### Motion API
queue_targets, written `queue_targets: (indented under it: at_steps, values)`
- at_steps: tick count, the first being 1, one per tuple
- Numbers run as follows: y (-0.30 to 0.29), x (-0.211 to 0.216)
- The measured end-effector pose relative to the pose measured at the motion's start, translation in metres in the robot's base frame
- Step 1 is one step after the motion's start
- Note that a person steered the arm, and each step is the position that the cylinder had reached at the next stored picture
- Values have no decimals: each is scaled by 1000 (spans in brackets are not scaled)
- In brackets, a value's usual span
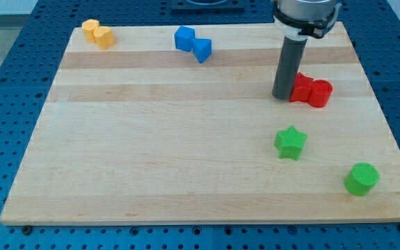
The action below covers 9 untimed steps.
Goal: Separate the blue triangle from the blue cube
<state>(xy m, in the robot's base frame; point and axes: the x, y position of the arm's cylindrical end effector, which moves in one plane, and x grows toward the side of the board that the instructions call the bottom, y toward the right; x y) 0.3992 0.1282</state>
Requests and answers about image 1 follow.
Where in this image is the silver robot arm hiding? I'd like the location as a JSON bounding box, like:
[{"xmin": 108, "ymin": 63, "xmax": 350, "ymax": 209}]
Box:
[{"xmin": 273, "ymin": 0, "xmax": 342, "ymax": 42}]

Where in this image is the blue triangle block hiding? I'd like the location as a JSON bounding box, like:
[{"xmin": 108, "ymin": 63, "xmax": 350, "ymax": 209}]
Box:
[{"xmin": 192, "ymin": 38, "xmax": 212, "ymax": 63}]

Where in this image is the blue cube block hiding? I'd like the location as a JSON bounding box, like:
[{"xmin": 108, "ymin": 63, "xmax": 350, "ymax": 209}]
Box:
[{"xmin": 174, "ymin": 26, "xmax": 196, "ymax": 52}]

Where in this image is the wooden board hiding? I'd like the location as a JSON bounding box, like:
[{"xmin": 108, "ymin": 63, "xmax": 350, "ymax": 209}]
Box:
[{"xmin": 0, "ymin": 22, "xmax": 400, "ymax": 226}]

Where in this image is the green star block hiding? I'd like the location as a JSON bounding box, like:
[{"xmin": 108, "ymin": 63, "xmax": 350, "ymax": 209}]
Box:
[{"xmin": 274, "ymin": 125, "xmax": 308, "ymax": 160}]

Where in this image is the red star block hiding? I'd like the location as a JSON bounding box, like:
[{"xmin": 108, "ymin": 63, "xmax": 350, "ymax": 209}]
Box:
[{"xmin": 290, "ymin": 72, "xmax": 314, "ymax": 103}]

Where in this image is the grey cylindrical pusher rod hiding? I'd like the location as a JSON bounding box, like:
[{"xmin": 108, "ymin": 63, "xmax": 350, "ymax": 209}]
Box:
[{"xmin": 272, "ymin": 37, "xmax": 307, "ymax": 101}]

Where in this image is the red cylinder block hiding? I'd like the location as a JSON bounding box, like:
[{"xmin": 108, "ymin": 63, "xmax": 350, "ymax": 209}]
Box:
[{"xmin": 308, "ymin": 80, "xmax": 333, "ymax": 108}]

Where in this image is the yellow block right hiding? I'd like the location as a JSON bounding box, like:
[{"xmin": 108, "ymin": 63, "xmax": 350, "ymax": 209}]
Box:
[{"xmin": 93, "ymin": 26, "xmax": 116, "ymax": 50}]

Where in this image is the yellow block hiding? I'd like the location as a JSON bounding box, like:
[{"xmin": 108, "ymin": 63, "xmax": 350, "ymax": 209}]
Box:
[
  {"xmin": 81, "ymin": 19, "xmax": 99, "ymax": 43},
  {"xmin": 93, "ymin": 26, "xmax": 116, "ymax": 50}
]

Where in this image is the yellow block left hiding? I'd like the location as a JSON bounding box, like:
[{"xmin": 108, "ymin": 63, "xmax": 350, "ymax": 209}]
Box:
[{"xmin": 81, "ymin": 19, "xmax": 99, "ymax": 43}]

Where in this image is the green cylinder block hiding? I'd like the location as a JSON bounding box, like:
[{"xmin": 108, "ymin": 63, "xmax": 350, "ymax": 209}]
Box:
[{"xmin": 344, "ymin": 162, "xmax": 380, "ymax": 197}]

